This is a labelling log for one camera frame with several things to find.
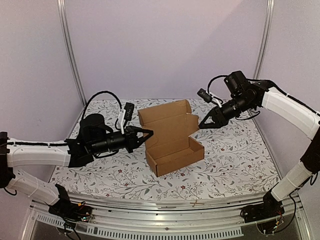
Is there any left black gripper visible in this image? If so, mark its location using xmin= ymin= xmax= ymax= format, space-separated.
xmin=90 ymin=125 xmax=153 ymax=155

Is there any brown cardboard box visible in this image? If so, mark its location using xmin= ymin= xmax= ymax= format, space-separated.
xmin=138 ymin=99 xmax=205 ymax=177

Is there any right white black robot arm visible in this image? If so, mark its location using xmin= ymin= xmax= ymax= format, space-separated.
xmin=198 ymin=70 xmax=320 ymax=218

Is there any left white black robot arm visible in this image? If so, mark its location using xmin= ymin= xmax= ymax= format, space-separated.
xmin=0 ymin=113 xmax=154 ymax=217

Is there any floral patterned table mat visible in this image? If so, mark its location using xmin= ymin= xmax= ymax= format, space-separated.
xmin=50 ymin=113 xmax=280 ymax=201

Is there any small wooden stick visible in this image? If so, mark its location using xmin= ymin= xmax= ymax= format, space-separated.
xmin=190 ymin=199 xmax=205 ymax=208

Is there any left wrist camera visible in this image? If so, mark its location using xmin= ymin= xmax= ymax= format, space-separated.
xmin=116 ymin=102 xmax=135 ymax=134

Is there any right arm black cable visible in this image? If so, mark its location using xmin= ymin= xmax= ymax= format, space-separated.
xmin=206 ymin=74 xmax=228 ymax=93

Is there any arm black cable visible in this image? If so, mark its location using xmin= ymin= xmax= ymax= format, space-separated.
xmin=81 ymin=91 xmax=123 ymax=121
xmin=206 ymin=74 xmax=228 ymax=93

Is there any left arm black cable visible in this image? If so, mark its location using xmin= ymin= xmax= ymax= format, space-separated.
xmin=81 ymin=91 xmax=123 ymax=121

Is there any aluminium front rail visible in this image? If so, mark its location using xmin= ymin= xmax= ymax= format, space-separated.
xmin=21 ymin=192 xmax=313 ymax=240

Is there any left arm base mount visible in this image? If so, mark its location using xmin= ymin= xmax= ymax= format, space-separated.
xmin=48 ymin=184 xmax=93 ymax=222

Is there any right aluminium frame post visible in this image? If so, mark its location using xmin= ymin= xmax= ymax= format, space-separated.
xmin=253 ymin=0 xmax=275 ymax=79

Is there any aluminium frame post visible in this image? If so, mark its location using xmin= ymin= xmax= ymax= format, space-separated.
xmin=253 ymin=0 xmax=275 ymax=79
xmin=56 ymin=0 xmax=87 ymax=106

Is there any left aluminium frame post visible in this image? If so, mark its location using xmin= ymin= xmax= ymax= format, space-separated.
xmin=56 ymin=0 xmax=87 ymax=106

